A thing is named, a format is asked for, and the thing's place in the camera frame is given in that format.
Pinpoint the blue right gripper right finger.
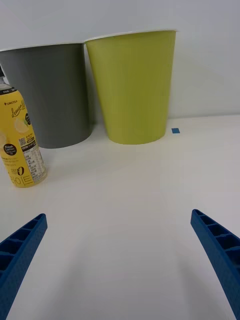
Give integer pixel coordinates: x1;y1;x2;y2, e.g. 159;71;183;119
190;209;240;320

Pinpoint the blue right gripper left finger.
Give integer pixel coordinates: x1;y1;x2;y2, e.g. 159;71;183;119
0;213;48;320

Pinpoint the yellow label plastic bottle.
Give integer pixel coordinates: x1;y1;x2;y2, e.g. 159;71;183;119
0;65;48;189

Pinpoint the grey plastic waste bin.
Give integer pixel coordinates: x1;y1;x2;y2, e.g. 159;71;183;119
0;42;94;149

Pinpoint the yellow-green plastic waste bin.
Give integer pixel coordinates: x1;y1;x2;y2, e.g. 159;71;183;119
84;29;177;146

